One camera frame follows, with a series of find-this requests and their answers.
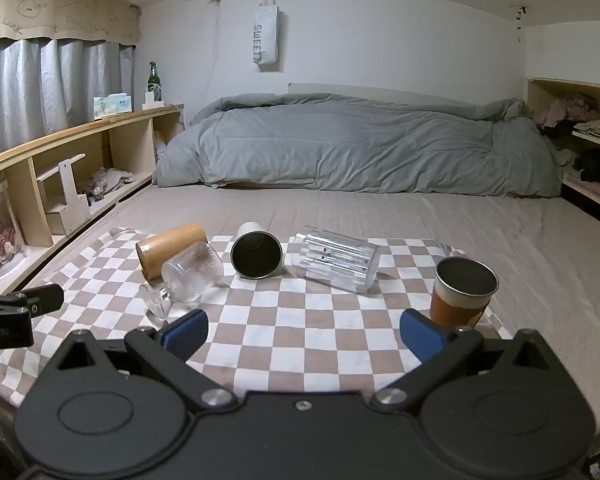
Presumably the crumpled grey cloth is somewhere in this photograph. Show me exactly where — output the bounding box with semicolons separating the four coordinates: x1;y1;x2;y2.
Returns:
77;167;137;204

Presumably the wooden stand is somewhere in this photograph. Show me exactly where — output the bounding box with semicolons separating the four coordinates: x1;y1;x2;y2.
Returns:
35;153;94;237

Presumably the white hanging tote bag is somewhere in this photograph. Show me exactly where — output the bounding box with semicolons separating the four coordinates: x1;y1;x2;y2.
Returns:
252;0;286;72

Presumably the white open clothes shelf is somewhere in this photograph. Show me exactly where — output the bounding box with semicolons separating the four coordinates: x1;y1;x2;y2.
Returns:
525;77;600;232

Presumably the brown white checkered cloth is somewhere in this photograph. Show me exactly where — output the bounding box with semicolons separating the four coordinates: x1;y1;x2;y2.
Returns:
0;227;514;407

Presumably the tissue box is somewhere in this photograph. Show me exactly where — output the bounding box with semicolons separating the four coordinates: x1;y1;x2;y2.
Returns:
92;92;134;121

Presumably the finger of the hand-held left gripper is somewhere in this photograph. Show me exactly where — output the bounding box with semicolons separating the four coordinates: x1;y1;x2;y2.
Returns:
0;283;65;318

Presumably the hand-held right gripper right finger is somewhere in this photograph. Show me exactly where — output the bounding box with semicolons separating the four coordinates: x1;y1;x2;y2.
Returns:
370;308;557;414

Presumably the bamboo cup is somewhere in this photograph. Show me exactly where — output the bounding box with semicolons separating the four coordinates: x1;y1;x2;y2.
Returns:
135;223;209;281

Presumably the black clothes pile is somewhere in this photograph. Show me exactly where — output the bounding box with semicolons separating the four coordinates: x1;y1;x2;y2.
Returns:
574;147;600;187

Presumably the clear ribbed plastic tumbler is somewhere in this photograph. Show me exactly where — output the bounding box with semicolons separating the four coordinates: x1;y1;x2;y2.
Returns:
291;225;381;295

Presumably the ribbed clear glass cup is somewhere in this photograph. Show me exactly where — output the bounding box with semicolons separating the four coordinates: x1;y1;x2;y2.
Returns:
140;242;225;324

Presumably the steel cup with brown sleeve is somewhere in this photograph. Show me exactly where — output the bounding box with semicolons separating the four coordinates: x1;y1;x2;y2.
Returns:
428;256;500;329

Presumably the beige printed valance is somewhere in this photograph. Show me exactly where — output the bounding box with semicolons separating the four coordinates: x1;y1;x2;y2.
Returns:
0;0;142;46

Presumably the beige bed sheet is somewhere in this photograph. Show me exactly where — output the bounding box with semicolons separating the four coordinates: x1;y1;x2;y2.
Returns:
0;180;600;438

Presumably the green glass bottle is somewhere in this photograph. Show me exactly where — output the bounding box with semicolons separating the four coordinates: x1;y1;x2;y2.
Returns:
146;61;162;107

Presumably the pink clothes pile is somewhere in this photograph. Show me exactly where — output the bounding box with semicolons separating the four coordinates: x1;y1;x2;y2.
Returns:
532;94;600;129

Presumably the grey duvet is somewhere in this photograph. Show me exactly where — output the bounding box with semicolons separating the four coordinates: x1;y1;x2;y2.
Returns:
152;92;564;198

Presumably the wooden bedside shelf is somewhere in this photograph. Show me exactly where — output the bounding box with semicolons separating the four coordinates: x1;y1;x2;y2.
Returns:
0;103;186;297

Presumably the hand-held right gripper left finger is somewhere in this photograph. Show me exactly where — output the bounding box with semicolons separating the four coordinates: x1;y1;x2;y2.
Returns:
54;309;239;414

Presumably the grey curtain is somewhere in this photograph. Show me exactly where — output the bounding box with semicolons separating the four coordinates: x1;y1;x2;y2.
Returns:
0;37;137;162

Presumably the cream cup with black inside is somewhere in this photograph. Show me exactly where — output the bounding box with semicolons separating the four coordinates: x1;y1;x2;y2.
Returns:
230;221;285;281

